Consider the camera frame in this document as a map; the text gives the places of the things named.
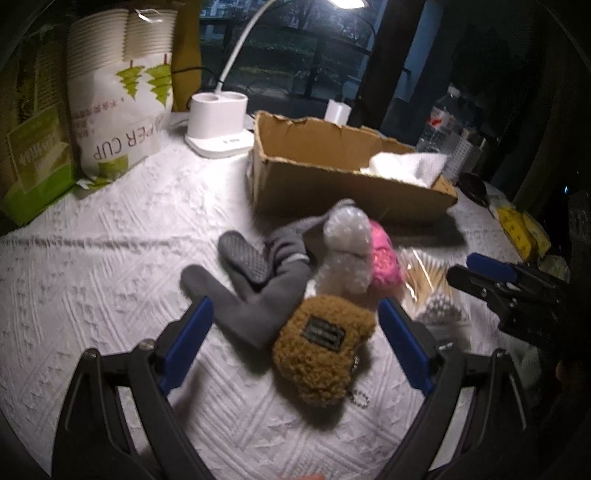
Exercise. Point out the bubble wrap piece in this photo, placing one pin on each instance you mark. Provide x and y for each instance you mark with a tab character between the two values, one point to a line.
346	249

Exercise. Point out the clear water bottle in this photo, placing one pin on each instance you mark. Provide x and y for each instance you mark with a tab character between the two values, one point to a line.
438	124

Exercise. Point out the bag of paper cups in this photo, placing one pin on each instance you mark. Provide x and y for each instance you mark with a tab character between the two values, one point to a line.
115	115

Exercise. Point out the yellow curtain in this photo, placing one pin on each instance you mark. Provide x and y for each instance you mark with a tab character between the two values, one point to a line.
184	46

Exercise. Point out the cardboard box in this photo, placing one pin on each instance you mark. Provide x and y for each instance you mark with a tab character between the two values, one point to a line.
323	194

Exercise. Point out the gray sock with dotted sole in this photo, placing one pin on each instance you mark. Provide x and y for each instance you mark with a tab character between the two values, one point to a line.
242	258

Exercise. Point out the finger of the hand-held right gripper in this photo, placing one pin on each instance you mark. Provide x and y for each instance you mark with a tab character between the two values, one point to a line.
491	265
475	284

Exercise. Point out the white desk lamp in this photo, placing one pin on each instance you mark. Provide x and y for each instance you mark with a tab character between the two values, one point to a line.
217	115

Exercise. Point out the pink soft sponge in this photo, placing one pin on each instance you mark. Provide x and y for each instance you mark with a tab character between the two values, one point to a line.
385	263

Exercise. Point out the green paper package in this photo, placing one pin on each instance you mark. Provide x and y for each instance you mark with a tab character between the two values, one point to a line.
37	152

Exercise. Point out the white mesh holder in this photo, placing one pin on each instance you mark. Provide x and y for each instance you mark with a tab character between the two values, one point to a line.
461	157

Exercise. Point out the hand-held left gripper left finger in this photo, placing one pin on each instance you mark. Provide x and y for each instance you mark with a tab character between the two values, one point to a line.
194	332

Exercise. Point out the white textured tablecloth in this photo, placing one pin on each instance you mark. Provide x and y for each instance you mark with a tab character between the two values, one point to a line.
115	258

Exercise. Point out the bag of cotton swabs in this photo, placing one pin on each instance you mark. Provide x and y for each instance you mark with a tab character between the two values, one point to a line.
425	281

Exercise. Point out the yellow packet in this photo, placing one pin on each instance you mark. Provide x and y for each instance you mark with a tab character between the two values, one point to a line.
538	235
512	228

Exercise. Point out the brown fuzzy pouch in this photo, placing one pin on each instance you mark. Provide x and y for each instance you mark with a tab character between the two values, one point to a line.
318	369

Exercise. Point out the white power adapter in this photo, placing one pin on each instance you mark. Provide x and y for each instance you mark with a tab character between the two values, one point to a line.
337	112

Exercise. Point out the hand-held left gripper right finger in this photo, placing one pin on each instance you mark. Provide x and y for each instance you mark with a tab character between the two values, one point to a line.
406	341

